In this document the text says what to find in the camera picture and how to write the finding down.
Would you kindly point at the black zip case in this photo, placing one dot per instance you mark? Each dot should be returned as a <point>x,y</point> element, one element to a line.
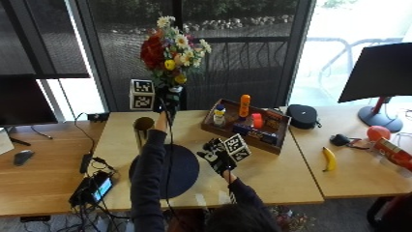
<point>303,116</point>

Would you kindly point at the white marker cube glove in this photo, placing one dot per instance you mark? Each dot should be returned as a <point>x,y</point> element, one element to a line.
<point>141,94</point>
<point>237,147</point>

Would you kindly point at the brown snack packet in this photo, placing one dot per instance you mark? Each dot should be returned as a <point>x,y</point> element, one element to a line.
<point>272,121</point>

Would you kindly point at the dark blue box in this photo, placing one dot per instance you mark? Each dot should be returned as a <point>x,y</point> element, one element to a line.
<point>257,134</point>

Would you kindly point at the black power adapter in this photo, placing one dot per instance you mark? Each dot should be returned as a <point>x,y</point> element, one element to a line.
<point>85,162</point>

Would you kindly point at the orange ball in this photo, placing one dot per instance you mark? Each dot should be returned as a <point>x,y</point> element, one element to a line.
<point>377,132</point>

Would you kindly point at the red cup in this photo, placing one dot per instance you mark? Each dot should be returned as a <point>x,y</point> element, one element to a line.
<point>256,120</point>

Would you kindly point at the black monitor with red stand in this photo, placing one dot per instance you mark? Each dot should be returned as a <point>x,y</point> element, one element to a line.
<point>380,72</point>

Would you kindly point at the white marker cube left glove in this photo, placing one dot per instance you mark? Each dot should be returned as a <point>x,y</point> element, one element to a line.
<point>141,94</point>

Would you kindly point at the small black box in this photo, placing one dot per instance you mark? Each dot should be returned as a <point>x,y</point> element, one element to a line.
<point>97,116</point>

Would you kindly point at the red cylindrical can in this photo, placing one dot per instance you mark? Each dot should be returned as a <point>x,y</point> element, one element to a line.
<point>392,153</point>

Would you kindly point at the grey computer mouse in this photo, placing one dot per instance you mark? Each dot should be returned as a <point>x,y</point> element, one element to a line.
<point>21,157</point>

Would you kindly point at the person's right hand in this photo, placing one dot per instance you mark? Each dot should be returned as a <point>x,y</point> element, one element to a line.
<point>219,158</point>

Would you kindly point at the white paper sheet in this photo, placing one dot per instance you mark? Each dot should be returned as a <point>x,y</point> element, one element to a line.
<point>4,141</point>

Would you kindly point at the person's left hand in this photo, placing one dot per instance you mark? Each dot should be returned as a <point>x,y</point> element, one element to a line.
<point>167,102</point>

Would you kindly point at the colourful flower bouquet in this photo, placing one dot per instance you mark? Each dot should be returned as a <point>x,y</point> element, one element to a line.
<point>173,54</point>

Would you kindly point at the dark red bag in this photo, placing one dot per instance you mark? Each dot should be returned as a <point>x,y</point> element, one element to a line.
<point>391,212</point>

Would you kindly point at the black device with lit screen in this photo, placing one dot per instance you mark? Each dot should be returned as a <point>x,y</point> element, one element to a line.
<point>93,189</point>

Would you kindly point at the orange bottle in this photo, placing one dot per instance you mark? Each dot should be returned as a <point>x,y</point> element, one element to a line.
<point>244,105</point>

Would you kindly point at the white marker cube right glove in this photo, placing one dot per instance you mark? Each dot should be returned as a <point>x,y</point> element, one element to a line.
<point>237,147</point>

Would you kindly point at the brown wooden tray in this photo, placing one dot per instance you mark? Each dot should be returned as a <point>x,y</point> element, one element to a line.
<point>275,141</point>

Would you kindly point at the white bottle with blue cap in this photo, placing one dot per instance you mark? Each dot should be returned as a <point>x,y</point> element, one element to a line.
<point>219,116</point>

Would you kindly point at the yellow banana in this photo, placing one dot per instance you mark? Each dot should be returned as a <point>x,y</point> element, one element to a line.
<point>329,159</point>

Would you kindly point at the dark round mat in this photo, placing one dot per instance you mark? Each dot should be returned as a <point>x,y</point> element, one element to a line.
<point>184,170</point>

